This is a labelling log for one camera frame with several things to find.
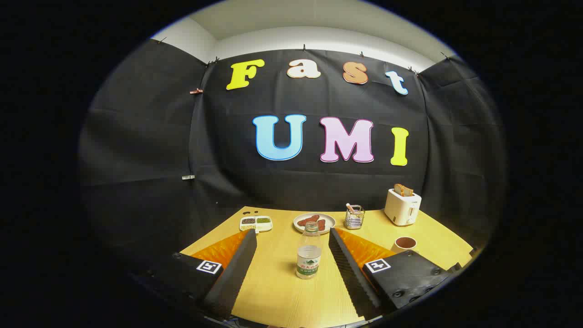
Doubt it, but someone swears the round white plate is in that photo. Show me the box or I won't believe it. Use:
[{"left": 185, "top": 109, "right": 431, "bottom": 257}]
[{"left": 293, "top": 213, "right": 337, "bottom": 235}]

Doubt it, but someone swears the cream cup with wooden handle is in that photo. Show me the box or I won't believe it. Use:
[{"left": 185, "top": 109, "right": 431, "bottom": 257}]
[{"left": 391, "top": 236, "right": 418, "bottom": 254}]

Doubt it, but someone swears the white divided tray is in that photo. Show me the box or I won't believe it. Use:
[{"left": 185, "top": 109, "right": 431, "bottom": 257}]
[{"left": 240, "top": 215, "right": 273, "bottom": 234}]

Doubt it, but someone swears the wire mesh holder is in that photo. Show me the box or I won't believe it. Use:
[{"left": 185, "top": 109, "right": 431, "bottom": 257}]
[{"left": 344, "top": 205, "right": 365, "bottom": 230}]

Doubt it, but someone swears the clear plastic juice bottle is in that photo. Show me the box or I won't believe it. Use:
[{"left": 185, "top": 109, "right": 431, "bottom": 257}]
[{"left": 296, "top": 221, "right": 322, "bottom": 279}]

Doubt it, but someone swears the black backdrop cloth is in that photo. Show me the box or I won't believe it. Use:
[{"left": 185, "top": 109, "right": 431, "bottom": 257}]
[{"left": 77, "top": 39, "right": 508, "bottom": 274}]

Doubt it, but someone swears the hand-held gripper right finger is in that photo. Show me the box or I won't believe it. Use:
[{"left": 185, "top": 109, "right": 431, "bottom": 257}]
[{"left": 328, "top": 227, "right": 461, "bottom": 322}]

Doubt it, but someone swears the white toaster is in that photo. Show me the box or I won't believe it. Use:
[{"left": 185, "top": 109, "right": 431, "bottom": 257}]
[{"left": 384, "top": 188, "right": 422, "bottom": 226}]

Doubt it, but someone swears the wooden table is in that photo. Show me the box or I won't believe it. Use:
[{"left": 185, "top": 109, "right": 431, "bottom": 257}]
[{"left": 180, "top": 206, "right": 474, "bottom": 328}]

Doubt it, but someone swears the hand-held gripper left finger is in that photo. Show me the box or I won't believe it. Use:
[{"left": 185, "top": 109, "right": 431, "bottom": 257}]
[{"left": 132, "top": 229, "right": 258, "bottom": 322}]

